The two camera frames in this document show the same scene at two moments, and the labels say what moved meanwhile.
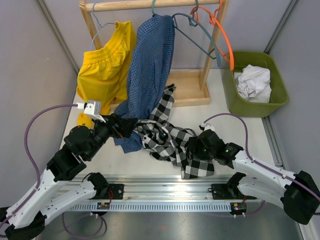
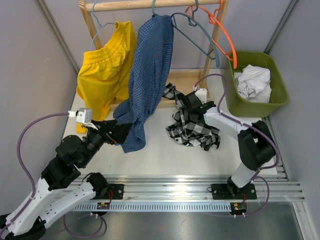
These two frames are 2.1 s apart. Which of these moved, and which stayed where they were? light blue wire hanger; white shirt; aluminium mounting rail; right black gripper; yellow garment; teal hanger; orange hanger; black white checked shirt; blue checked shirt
Moved: right black gripper; orange hanger; black white checked shirt
Stayed: aluminium mounting rail; light blue wire hanger; yellow garment; white shirt; teal hanger; blue checked shirt
